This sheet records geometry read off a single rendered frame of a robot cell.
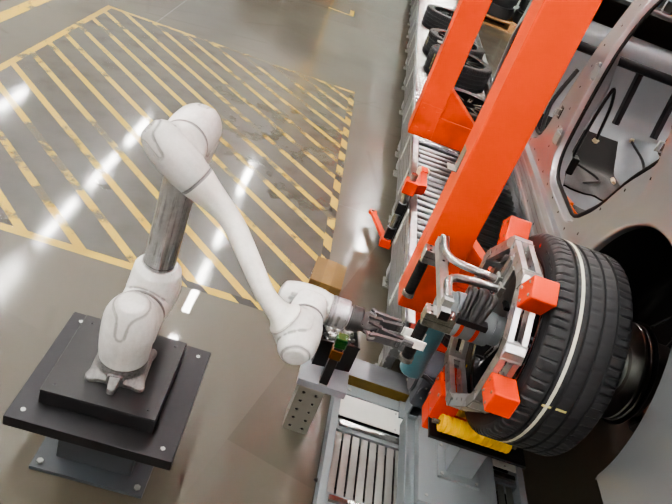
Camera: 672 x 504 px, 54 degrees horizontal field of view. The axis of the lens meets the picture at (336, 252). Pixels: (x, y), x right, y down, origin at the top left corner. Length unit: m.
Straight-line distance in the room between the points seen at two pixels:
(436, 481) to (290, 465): 0.54
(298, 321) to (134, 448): 0.68
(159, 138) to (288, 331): 0.58
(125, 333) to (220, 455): 0.71
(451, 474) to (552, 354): 0.81
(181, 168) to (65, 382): 0.80
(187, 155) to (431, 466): 1.43
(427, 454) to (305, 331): 0.97
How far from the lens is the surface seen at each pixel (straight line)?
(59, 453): 2.41
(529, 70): 2.23
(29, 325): 2.87
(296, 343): 1.69
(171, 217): 2.00
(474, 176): 2.34
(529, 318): 1.89
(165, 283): 2.13
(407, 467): 2.56
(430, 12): 8.87
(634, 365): 2.21
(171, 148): 1.71
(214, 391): 2.72
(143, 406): 2.12
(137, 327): 2.02
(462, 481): 2.51
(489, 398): 1.85
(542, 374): 1.86
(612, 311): 1.95
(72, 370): 2.20
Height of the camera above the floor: 1.94
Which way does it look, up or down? 31 degrees down
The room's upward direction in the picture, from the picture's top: 22 degrees clockwise
